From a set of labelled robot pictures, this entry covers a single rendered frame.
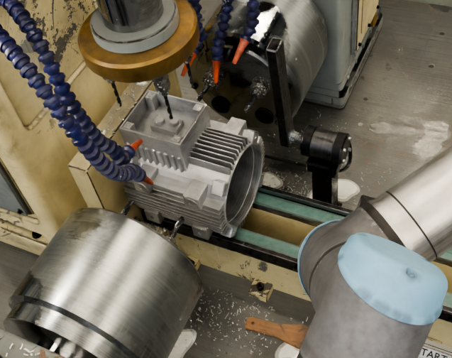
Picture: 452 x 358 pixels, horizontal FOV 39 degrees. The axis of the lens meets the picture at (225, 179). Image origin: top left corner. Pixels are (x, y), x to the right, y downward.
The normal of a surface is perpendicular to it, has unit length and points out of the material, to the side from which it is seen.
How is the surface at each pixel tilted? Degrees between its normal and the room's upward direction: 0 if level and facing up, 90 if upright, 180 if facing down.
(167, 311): 69
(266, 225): 90
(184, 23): 0
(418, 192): 19
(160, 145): 90
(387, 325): 43
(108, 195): 90
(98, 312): 28
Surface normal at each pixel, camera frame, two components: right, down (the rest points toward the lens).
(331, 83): -0.42, 0.74
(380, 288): -0.36, -0.09
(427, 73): -0.12, -0.62
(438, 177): -0.43, -0.54
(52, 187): 0.90, 0.26
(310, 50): 0.80, 0.02
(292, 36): 0.57, -0.24
